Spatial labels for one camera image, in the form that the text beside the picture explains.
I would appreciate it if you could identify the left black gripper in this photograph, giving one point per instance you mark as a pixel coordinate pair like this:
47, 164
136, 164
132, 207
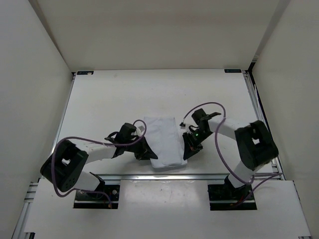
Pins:
145, 152

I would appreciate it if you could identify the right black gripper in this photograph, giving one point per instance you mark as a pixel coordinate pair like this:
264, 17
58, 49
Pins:
190, 148

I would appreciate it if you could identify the white fabric skirt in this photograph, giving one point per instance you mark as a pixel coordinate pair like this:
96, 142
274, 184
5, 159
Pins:
166, 141

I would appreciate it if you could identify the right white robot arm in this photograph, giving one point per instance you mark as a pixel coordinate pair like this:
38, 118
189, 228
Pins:
255, 145

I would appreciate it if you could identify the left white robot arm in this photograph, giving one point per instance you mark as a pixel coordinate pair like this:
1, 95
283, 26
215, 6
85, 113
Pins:
64, 167

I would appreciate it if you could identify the white front cover board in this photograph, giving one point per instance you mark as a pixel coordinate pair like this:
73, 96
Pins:
169, 210

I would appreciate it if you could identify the right blue corner label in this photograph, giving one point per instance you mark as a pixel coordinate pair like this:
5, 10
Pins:
232, 71

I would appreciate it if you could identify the blue corner label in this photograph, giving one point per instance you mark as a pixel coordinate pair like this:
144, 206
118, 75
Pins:
232, 71
85, 73

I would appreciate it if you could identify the left blue corner label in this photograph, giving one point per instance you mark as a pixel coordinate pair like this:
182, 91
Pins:
85, 73

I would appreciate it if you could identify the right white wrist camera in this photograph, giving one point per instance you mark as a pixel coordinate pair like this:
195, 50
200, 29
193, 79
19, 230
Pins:
184, 125

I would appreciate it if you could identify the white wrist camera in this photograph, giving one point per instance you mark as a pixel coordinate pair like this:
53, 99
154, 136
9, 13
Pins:
140, 130
184, 125

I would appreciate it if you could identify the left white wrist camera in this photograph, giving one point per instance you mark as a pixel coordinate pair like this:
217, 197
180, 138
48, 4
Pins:
140, 130

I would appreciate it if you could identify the front aluminium rail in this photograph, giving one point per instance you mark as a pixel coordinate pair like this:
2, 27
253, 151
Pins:
136, 177

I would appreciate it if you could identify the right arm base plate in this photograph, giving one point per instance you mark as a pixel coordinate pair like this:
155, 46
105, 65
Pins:
222, 197

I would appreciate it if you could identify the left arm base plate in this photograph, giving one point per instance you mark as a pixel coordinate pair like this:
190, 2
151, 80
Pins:
85, 200

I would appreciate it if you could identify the right aluminium frame rail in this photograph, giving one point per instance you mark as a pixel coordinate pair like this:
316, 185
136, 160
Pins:
260, 114

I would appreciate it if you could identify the aluminium frame rail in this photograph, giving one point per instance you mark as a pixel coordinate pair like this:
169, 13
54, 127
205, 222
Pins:
57, 103
260, 114

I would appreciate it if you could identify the left aluminium frame rail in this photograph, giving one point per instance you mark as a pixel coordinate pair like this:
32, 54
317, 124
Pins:
57, 103

